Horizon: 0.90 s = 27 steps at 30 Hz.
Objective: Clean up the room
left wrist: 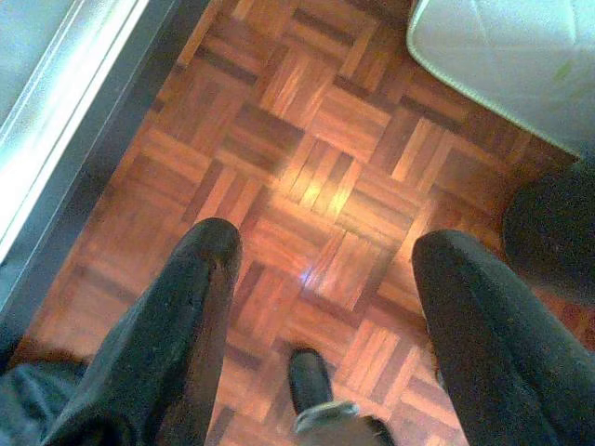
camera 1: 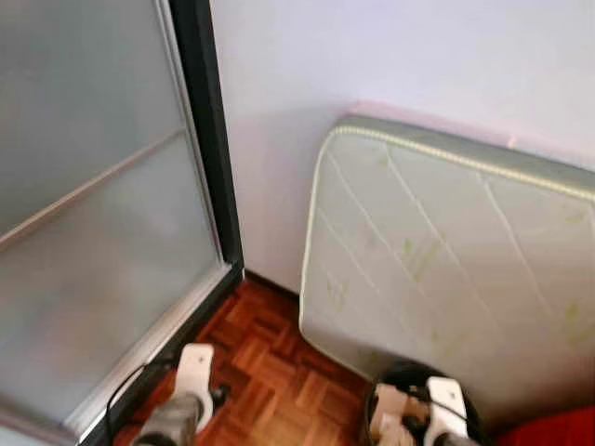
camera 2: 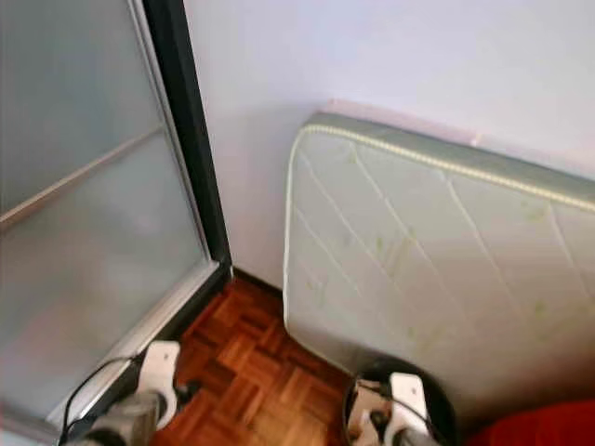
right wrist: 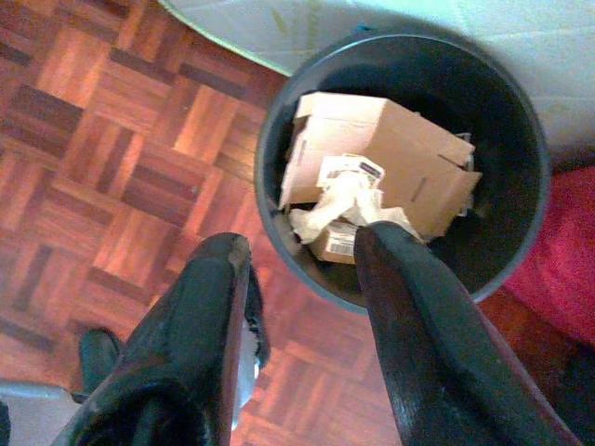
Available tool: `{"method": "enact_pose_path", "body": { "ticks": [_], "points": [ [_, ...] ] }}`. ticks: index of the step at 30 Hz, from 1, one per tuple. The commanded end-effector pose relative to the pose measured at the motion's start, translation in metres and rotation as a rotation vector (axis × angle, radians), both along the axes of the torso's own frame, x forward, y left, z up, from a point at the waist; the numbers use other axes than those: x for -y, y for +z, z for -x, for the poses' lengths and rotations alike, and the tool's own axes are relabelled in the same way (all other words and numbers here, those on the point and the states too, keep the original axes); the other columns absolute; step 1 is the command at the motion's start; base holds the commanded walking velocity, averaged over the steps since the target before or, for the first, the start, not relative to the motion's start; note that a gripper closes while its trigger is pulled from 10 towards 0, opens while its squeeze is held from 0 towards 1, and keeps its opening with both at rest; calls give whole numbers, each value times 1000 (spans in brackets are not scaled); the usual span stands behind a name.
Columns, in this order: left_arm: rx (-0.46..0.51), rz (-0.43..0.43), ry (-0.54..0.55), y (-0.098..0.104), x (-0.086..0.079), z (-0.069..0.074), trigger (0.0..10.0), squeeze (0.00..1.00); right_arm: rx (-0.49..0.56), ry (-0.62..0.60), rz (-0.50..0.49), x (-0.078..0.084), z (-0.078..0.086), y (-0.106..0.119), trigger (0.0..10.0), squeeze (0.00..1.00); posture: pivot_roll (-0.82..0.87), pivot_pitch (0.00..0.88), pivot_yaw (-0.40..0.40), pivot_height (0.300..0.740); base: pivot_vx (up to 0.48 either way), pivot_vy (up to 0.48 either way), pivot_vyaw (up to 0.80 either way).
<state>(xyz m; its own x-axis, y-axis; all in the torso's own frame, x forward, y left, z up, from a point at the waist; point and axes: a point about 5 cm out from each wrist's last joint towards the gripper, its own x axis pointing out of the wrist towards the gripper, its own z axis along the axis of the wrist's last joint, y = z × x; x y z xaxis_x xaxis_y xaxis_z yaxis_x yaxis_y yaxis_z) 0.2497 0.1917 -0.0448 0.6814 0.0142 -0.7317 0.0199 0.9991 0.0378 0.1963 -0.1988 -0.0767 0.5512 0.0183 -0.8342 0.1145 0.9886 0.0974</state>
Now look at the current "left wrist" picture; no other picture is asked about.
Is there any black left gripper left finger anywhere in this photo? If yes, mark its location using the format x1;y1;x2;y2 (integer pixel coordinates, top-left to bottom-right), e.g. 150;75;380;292
44;216;244;446

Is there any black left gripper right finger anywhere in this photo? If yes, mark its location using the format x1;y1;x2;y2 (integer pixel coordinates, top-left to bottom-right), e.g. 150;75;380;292
412;230;595;446

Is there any black trash bin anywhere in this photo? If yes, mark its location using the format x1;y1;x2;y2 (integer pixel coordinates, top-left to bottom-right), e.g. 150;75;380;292
503;160;595;298

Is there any silver robot left leg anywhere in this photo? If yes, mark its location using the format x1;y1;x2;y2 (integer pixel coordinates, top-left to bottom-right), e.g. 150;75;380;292
295;401;396;446

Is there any white quilted mattress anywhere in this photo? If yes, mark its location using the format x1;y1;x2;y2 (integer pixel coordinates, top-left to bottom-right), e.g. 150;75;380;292
405;0;595;159

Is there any white door frame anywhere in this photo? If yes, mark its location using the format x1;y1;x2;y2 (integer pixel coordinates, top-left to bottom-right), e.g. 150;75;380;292
0;0;208;359

